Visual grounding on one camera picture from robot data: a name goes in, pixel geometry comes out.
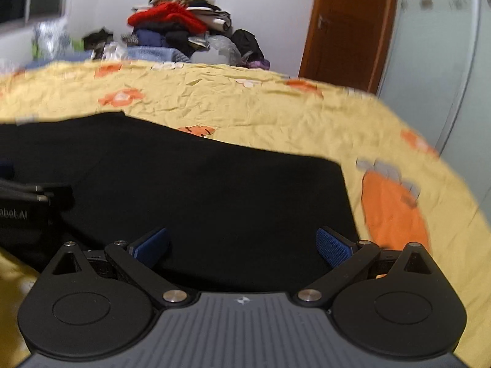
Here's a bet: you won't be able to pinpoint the clear plastic bag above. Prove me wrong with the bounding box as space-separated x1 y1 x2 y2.
209 34 242 64

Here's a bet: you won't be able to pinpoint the pile of folded clothes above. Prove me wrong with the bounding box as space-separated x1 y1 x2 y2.
126 0 233 56

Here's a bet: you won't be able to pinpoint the pale wardrobe with flower decals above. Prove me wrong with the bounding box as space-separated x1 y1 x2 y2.
378 0 491 185

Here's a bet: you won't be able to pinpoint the black and white patterned cloth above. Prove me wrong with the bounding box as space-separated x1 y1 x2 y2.
92 42 129 61

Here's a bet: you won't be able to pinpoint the white floral pillow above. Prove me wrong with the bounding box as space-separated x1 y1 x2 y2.
33 19 72 60

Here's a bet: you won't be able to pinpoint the dark brown bag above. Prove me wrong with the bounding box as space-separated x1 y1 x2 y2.
82 28 116 50

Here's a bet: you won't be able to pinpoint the black cloth bundle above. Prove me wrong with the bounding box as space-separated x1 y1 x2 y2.
230 29 265 62

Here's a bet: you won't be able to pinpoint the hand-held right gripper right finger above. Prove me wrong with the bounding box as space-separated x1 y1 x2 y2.
297 226 434 307

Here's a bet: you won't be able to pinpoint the yellow floral blanket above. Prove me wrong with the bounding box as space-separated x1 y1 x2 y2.
0 61 491 368

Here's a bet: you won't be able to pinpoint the black pants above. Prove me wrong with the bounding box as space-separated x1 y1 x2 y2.
0 111 359 292

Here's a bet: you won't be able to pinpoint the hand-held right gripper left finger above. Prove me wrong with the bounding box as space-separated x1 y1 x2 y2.
52 227 190 309

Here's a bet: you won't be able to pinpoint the blue quilted bedsheet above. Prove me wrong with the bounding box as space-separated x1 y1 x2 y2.
23 46 192 70

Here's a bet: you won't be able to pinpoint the brown wooden door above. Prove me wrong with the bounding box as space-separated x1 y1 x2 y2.
298 0 401 94

